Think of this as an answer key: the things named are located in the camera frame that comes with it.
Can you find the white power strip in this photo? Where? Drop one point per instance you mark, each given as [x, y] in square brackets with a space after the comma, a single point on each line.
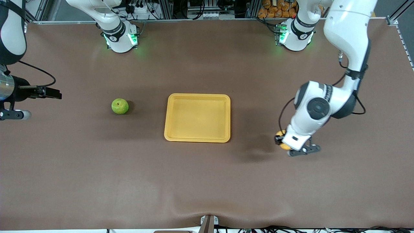
[145, 9]

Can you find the yellow potato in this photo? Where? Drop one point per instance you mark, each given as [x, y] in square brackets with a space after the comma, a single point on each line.
[284, 146]

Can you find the silver aluminium frame rail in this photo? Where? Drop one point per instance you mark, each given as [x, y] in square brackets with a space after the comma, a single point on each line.
[207, 20]

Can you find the grey metal table clamp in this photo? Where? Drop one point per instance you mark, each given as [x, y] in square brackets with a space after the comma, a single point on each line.
[208, 225]

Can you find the brown table mat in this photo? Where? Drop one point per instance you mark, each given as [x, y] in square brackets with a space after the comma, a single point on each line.
[207, 181]

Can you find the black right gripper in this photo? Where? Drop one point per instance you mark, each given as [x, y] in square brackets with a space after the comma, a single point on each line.
[23, 91]

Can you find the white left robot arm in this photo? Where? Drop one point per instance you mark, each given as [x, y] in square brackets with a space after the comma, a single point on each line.
[346, 26]

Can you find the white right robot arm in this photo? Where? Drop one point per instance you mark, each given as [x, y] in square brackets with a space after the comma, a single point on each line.
[118, 42]

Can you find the orange snack packets pile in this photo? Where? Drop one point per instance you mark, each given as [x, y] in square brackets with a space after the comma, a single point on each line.
[271, 11]

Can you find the green apple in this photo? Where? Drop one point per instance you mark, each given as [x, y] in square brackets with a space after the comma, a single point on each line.
[120, 106]

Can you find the aluminium frame post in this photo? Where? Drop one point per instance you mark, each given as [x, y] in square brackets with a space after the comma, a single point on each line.
[40, 13]
[392, 22]

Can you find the grey electronics box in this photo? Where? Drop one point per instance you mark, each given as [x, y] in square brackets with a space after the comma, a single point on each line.
[212, 15]

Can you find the yellow plastic tray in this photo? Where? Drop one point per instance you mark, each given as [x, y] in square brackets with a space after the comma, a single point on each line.
[197, 118]

